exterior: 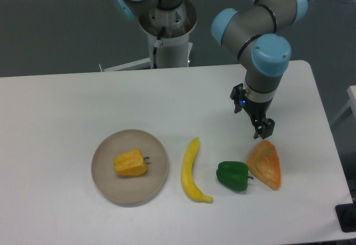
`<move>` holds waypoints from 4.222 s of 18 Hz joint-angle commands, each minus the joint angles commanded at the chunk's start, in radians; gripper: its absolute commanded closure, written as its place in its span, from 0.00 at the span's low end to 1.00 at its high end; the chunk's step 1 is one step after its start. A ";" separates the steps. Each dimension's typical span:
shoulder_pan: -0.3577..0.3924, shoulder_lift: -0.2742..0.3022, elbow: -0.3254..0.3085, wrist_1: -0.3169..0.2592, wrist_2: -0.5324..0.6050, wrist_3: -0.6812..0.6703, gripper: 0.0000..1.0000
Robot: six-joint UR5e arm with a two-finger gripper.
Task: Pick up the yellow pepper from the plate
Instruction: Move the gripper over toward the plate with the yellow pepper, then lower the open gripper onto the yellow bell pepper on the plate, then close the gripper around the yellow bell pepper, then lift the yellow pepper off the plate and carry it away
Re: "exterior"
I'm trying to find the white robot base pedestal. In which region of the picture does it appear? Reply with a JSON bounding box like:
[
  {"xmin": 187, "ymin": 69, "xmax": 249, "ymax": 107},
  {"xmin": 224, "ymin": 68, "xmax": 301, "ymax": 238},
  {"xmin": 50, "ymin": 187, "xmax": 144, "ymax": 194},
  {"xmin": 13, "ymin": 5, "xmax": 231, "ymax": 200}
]
[{"xmin": 103, "ymin": 0, "xmax": 197, "ymax": 72}]

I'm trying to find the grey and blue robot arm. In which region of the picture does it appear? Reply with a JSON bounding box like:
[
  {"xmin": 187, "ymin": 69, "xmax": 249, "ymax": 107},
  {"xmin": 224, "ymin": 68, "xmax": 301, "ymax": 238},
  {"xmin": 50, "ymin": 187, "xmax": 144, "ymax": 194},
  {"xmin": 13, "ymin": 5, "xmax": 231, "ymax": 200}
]
[{"xmin": 114, "ymin": 0, "xmax": 308, "ymax": 139}]

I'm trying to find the white furniture at right edge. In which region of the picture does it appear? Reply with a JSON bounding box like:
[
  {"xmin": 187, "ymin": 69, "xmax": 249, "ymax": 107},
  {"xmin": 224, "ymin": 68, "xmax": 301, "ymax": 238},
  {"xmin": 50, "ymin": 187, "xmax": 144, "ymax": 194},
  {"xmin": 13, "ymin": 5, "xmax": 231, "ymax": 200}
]
[{"xmin": 330, "ymin": 85, "xmax": 355, "ymax": 129}]

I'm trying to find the green bell pepper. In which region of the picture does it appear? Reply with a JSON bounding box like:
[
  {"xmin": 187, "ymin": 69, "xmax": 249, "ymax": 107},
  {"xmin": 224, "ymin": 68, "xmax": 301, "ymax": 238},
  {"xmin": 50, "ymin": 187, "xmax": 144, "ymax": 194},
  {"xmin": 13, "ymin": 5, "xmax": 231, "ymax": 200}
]
[{"xmin": 216, "ymin": 161, "xmax": 254, "ymax": 192}]

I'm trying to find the black device at table edge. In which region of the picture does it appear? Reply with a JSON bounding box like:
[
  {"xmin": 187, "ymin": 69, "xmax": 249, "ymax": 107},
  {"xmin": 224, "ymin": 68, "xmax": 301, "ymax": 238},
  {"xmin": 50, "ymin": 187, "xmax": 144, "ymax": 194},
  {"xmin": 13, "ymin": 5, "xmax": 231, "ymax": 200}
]
[{"xmin": 335, "ymin": 203, "xmax": 355, "ymax": 233}]

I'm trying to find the yellow banana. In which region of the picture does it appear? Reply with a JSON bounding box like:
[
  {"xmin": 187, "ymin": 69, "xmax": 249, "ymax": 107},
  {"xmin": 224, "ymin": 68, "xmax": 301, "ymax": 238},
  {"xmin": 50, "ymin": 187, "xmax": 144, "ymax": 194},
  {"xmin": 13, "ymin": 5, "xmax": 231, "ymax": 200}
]
[{"xmin": 181, "ymin": 137, "xmax": 213, "ymax": 203}]

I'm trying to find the yellow bell pepper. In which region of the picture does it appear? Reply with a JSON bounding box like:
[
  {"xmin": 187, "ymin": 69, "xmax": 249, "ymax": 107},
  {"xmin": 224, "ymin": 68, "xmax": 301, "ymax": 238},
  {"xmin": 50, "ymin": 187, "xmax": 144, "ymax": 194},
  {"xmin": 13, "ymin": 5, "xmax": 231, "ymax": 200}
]
[{"xmin": 113, "ymin": 149, "xmax": 150, "ymax": 177}]

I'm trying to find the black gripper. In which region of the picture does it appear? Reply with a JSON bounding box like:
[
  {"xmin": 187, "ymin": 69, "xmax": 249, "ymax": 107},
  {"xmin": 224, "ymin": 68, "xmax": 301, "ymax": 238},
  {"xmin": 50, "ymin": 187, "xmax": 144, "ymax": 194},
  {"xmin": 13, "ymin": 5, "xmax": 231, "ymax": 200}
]
[{"xmin": 230, "ymin": 83, "xmax": 275, "ymax": 139}]

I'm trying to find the orange triangular pastry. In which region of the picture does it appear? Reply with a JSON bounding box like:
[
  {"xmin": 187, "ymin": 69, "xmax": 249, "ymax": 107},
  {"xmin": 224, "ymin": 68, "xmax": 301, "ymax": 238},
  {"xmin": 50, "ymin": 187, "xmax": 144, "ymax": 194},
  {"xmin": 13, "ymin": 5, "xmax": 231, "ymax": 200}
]
[{"xmin": 246, "ymin": 140, "xmax": 281, "ymax": 191}]

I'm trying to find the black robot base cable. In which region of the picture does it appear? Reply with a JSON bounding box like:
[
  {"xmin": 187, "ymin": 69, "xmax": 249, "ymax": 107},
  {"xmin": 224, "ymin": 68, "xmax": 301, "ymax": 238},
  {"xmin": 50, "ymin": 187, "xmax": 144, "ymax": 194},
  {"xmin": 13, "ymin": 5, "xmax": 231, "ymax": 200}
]
[{"xmin": 151, "ymin": 26, "xmax": 167, "ymax": 69}]

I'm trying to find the beige round plate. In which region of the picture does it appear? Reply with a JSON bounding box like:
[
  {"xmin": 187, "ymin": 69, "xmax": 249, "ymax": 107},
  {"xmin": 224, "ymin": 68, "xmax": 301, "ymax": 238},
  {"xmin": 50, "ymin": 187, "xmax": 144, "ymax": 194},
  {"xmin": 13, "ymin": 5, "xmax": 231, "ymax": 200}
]
[{"xmin": 91, "ymin": 129, "xmax": 169, "ymax": 207}]

